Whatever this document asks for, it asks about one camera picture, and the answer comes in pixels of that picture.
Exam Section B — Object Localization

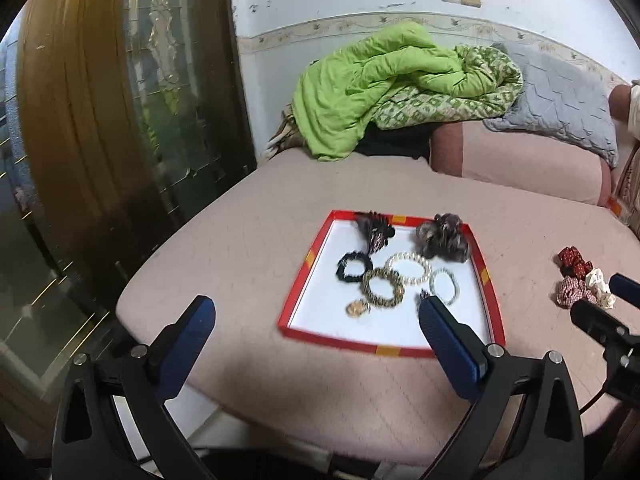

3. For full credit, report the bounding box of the pink bed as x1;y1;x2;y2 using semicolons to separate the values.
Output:
115;150;640;466

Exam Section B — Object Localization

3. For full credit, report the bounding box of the red white tray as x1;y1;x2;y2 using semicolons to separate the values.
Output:
277;210;507;359

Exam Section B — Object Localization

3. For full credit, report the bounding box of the white scrunchie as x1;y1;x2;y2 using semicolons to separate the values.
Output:
585;268;618;309

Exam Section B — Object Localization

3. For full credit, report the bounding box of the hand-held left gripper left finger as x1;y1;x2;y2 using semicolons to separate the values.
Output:
50;295;217;480

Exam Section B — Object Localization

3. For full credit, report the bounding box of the black cable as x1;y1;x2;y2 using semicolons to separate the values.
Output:
580;384;609;417

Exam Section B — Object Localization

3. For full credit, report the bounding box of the dark hair claw clip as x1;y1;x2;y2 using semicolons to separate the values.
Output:
354;211;397;256

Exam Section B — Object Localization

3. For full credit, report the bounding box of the dark red scrunchie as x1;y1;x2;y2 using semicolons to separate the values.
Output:
557;246;594;278

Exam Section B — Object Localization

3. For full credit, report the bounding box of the black cloth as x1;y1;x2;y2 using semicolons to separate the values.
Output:
355;125;436;161

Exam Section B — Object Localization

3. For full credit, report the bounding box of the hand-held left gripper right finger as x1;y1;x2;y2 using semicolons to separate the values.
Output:
418;296;586;480

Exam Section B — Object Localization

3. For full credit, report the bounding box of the green patterned blanket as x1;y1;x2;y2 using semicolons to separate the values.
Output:
291;22;523;162

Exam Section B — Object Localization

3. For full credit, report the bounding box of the pink bolster pillow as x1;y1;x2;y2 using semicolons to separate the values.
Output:
430;122;613;207

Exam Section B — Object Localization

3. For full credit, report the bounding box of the white pearl bracelet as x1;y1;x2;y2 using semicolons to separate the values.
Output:
387;251;433;286

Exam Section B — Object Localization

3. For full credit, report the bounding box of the wooden door with glass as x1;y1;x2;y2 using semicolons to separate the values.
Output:
0;0;258;411

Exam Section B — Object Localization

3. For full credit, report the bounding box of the striped beige cloth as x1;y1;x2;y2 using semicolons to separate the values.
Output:
265;105;306;153

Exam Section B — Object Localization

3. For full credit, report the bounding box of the grey quilted pillow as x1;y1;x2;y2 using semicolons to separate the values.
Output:
482;42;620;168

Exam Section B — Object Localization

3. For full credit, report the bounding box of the red checked scrunchie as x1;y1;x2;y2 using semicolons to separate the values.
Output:
555;277;598;307

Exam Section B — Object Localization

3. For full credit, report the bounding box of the white patterned cloth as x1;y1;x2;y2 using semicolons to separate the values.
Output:
627;80;640;141

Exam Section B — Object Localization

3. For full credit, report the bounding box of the grey brown fuzzy scrunchie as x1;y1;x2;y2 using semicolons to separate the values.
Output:
415;212;472;263

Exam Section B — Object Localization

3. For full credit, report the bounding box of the maroon cushion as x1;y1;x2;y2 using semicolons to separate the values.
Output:
610;85;633;123

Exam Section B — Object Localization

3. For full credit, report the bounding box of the pale green beaded bracelet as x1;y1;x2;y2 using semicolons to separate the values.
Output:
429;269;460;305

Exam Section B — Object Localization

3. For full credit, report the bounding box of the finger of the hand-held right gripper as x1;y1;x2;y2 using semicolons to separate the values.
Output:
609;272;640;308
570;299;632;347

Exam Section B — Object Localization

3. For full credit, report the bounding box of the brown patterned headboard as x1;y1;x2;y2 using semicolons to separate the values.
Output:
617;145;640;238

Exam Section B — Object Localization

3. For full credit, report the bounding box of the gold brown beaded bracelet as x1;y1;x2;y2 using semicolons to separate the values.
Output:
361;267;406;307

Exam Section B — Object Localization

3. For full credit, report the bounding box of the black scrunchie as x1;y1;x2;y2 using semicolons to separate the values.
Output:
336;250;373;286

